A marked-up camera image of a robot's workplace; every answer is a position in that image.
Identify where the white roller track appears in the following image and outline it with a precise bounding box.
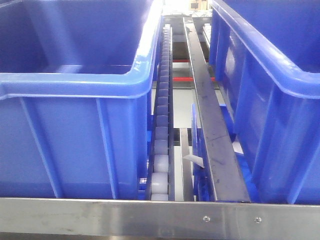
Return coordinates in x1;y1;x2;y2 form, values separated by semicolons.
145;24;175;201

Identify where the blue plastic bin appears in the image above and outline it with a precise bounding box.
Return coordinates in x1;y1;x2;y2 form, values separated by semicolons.
0;0;163;200
209;0;320;205

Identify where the right steel shelf cart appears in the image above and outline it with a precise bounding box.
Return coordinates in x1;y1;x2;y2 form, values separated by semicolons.
0;13;320;237

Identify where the blue plastic bin left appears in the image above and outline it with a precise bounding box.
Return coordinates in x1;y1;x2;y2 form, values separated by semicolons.
0;0;163;200

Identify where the steel divider rail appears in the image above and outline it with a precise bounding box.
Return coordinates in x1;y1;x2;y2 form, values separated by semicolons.
183;17;251;203

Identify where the blue plastic bin middle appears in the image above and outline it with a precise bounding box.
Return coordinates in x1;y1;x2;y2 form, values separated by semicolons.
209;0;320;205

